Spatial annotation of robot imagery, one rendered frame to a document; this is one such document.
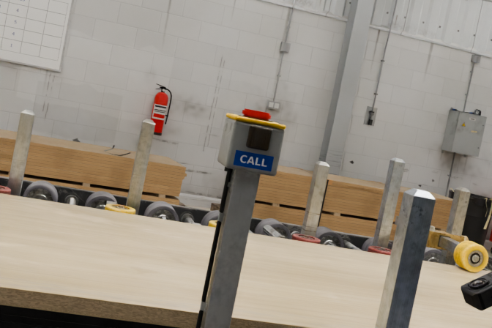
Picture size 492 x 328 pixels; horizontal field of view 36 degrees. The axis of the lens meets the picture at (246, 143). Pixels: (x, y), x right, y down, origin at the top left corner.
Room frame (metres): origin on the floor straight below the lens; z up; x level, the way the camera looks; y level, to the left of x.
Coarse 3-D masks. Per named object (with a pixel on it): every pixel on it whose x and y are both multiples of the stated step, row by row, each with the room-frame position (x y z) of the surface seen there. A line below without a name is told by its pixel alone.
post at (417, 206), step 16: (416, 192) 1.06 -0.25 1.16; (400, 208) 1.09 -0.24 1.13; (416, 208) 1.06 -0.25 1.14; (432, 208) 1.06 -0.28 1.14; (400, 224) 1.08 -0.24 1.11; (416, 224) 1.06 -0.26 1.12; (400, 240) 1.06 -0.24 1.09; (416, 240) 1.06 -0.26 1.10; (400, 256) 1.05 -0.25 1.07; (416, 256) 1.06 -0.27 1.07; (400, 272) 1.06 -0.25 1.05; (416, 272) 1.06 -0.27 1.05; (384, 288) 1.08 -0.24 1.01; (400, 288) 1.06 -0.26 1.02; (416, 288) 1.06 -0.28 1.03; (384, 304) 1.07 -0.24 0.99; (400, 304) 1.06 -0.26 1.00; (384, 320) 1.06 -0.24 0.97; (400, 320) 1.06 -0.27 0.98
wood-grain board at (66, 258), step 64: (0, 256) 1.26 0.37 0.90; (64, 256) 1.35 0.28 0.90; (128, 256) 1.45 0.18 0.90; (192, 256) 1.56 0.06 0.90; (256, 256) 1.70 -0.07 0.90; (320, 256) 1.85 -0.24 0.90; (384, 256) 2.04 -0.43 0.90; (128, 320) 1.14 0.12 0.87; (192, 320) 1.16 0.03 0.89; (256, 320) 1.19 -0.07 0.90; (320, 320) 1.26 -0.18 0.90; (448, 320) 1.45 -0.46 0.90
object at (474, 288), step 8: (472, 280) 0.99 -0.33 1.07; (480, 280) 0.98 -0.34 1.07; (488, 280) 0.98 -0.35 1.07; (464, 288) 0.99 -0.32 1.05; (472, 288) 0.98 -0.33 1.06; (480, 288) 0.97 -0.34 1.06; (488, 288) 0.96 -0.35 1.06; (464, 296) 0.99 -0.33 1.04; (472, 296) 0.97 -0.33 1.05; (480, 296) 0.96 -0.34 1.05; (488, 296) 0.96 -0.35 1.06; (472, 304) 0.97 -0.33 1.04; (480, 304) 0.96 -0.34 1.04; (488, 304) 0.96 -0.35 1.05
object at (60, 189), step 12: (0, 180) 2.47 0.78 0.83; (24, 180) 2.50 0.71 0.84; (60, 192) 2.52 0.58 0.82; (72, 192) 2.53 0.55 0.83; (84, 192) 2.54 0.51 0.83; (84, 204) 2.54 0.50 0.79; (120, 204) 2.57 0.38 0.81; (144, 204) 2.58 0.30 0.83; (252, 228) 2.67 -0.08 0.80; (288, 228) 2.70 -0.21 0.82; (300, 228) 2.71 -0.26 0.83; (360, 240) 2.76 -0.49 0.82
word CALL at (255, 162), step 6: (240, 156) 0.98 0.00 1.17; (246, 156) 0.98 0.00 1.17; (252, 156) 0.98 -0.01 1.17; (258, 156) 0.98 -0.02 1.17; (264, 156) 0.99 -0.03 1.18; (270, 156) 0.99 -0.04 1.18; (234, 162) 0.98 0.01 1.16; (240, 162) 0.98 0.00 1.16; (246, 162) 0.98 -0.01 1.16; (252, 162) 0.98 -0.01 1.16; (258, 162) 0.98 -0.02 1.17; (264, 162) 0.99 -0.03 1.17; (270, 162) 0.99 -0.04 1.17; (258, 168) 0.98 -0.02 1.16; (264, 168) 0.99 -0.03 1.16; (270, 168) 0.99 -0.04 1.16
